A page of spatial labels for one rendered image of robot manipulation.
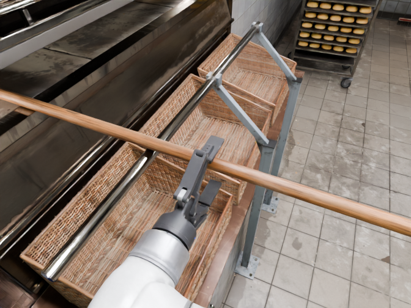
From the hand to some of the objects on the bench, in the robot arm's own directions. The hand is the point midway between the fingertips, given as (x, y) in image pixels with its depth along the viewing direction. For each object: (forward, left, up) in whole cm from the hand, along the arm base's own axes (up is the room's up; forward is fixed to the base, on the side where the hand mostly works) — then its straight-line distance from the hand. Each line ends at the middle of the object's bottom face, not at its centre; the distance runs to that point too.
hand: (214, 164), depth 64 cm
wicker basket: (+120, +35, -61) cm, 139 cm away
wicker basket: (-1, +26, -61) cm, 67 cm away
